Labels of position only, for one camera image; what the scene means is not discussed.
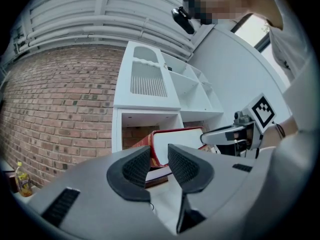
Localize brown wooden holder box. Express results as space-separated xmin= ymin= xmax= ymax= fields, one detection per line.
xmin=6 ymin=171 xmax=20 ymax=194

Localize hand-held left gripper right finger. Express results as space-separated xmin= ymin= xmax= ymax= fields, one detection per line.
xmin=166 ymin=143 xmax=267 ymax=240

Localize black head camera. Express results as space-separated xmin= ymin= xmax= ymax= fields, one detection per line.
xmin=171 ymin=6 xmax=195 ymax=35

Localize person's right forearm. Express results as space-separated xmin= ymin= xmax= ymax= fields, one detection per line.
xmin=262 ymin=116 xmax=300 ymax=150

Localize black framed window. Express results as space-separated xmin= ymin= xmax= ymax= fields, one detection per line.
xmin=229 ymin=13 xmax=273 ymax=55

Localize white cabinet door ribbed glass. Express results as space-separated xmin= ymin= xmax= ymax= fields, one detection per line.
xmin=113 ymin=40 xmax=181 ymax=111

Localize person's head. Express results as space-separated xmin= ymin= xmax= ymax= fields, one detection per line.
xmin=179 ymin=0 xmax=285 ymax=31

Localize white ceiling pipes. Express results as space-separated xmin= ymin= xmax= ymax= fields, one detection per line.
xmin=0 ymin=0 xmax=198 ymax=65

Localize person's white shirt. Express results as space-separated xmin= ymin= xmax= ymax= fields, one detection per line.
xmin=239 ymin=13 xmax=320 ymax=240

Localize yellow drink bottle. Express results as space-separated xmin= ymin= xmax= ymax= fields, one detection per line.
xmin=14 ymin=161 xmax=33 ymax=198

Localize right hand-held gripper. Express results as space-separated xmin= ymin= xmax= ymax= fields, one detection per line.
xmin=199 ymin=92 xmax=278 ymax=160

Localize thick red book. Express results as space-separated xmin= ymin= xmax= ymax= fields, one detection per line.
xmin=131 ymin=126 xmax=212 ymax=169

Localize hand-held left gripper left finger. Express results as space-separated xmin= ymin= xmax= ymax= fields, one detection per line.
xmin=25 ymin=145 xmax=183 ymax=240

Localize person's right hand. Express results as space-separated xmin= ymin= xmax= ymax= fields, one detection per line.
xmin=234 ymin=128 xmax=254 ymax=145

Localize white shelf unit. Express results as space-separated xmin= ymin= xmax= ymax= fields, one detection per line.
xmin=111 ymin=40 xmax=226 ymax=192

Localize black wrist band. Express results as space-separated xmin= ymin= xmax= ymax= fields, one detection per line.
xmin=274 ymin=123 xmax=286 ymax=139

